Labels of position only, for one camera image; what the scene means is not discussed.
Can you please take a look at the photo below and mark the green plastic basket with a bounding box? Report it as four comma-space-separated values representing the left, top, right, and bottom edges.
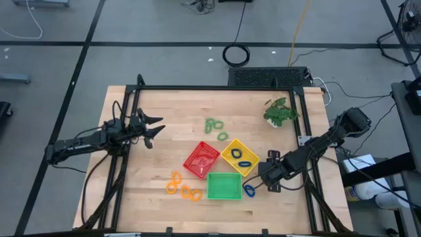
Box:
207, 172, 243, 201

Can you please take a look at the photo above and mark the black perforated metal box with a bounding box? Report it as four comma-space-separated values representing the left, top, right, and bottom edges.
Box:
228, 66, 313, 88

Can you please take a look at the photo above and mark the yellow cable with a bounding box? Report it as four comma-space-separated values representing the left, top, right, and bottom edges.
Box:
287, 0, 312, 67

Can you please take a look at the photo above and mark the black chair part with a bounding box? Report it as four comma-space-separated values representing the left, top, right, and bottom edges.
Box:
0, 101, 14, 129

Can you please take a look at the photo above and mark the yellow plastic basket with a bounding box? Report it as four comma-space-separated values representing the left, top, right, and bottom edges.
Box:
220, 138, 261, 178

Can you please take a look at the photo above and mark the white paper sheet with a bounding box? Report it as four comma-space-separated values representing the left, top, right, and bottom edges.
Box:
341, 154, 378, 174

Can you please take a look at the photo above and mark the black standing fan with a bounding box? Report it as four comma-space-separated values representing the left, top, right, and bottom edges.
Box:
376, 0, 421, 66

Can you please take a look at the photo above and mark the thin black cable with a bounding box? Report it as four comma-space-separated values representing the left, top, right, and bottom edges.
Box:
367, 103, 397, 138
317, 80, 394, 99

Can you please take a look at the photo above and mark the black aluminium table frame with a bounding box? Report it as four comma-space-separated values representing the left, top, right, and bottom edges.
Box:
74, 74, 355, 235

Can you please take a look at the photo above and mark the black cable bundle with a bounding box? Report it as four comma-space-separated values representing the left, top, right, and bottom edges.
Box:
180, 0, 216, 16

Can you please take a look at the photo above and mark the green plant in white pot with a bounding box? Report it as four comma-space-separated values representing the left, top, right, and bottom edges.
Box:
262, 97, 300, 128

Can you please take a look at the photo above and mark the red plastic basket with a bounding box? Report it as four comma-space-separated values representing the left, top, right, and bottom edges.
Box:
182, 140, 222, 180

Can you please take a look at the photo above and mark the long white cable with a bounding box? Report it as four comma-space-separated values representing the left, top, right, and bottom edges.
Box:
0, 0, 44, 40

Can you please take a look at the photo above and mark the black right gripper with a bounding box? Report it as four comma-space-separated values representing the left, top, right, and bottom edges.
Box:
258, 150, 297, 193

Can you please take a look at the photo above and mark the grey side table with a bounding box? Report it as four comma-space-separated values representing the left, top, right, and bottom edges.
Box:
390, 80, 421, 174

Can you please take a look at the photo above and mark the long black cable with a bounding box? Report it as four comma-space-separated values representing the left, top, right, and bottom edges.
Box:
233, 0, 247, 45

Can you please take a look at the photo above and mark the black beam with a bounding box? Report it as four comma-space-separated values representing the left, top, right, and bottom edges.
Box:
341, 151, 421, 188

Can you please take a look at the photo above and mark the coiled black cable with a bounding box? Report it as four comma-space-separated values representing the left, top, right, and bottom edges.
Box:
222, 43, 251, 68

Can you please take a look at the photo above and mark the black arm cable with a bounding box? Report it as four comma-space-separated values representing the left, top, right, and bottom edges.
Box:
80, 153, 111, 226

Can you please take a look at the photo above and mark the grey furniture base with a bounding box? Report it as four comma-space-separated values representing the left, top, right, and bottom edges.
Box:
0, 72, 32, 85
12, 0, 70, 8

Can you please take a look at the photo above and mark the short white cable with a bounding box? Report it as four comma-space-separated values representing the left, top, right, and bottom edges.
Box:
312, 77, 333, 107

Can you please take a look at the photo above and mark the black device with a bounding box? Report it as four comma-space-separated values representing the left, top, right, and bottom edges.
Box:
404, 76, 421, 116

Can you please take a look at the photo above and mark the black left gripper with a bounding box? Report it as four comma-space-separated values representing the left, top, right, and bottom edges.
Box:
126, 108, 166, 149

